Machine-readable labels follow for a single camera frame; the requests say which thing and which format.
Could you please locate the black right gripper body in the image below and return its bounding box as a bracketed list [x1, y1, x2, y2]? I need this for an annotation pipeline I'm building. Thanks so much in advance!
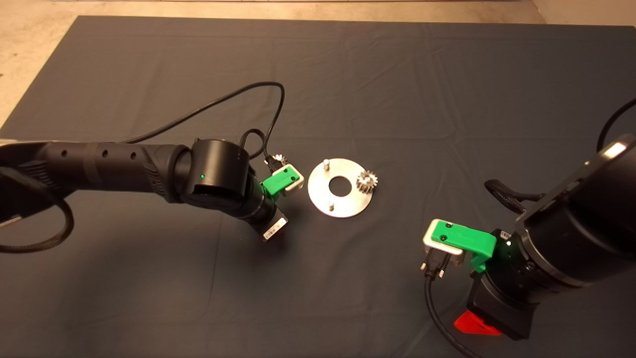
[467, 276, 537, 340]

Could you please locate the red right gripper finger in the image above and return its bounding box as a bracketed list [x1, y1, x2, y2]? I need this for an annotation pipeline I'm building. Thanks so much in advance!
[454, 311, 502, 337]

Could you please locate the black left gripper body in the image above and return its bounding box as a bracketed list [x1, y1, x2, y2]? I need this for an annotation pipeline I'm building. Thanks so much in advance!
[251, 206, 289, 243]

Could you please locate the round metal carrier plate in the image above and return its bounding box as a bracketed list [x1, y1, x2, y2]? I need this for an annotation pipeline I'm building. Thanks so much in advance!
[308, 158, 374, 218]

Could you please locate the dark grey table cloth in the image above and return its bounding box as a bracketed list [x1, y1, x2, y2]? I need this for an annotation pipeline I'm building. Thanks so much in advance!
[0, 15, 636, 358]

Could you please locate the green left camera mount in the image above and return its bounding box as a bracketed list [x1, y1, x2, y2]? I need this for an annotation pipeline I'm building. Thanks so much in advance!
[262, 167, 299, 201]

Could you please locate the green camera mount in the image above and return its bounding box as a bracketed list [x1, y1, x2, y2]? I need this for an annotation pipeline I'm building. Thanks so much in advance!
[430, 220, 497, 273]
[262, 167, 299, 201]

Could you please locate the silver left camera box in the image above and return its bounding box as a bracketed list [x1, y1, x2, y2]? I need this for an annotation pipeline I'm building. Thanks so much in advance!
[278, 166, 305, 193]

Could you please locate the silver camera box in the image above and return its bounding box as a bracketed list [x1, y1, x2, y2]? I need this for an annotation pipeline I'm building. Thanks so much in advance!
[278, 166, 305, 193]
[422, 219, 465, 271]

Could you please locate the silver right camera box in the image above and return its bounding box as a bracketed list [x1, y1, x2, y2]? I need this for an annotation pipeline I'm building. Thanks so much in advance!
[422, 219, 465, 271]

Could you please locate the green right camera mount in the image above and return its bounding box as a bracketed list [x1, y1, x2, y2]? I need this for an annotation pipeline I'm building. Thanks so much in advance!
[430, 220, 497, 273]

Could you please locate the braided black right arm cable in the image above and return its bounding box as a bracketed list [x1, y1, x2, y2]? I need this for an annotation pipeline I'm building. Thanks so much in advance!
[484, 179, 545, 215]

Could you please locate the braided black arm cable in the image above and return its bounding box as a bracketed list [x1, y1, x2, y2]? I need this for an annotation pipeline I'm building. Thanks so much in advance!
[484, 179, 545, 215]
[0, 167, 75, 253]

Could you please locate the smooth black left camera cable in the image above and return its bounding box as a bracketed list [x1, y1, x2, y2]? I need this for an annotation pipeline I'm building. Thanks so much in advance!
[122, 82, 286, 172]

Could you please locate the braided black left arm cable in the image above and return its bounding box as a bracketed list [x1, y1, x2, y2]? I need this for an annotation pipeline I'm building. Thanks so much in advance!
[0, 167, 75, 253]

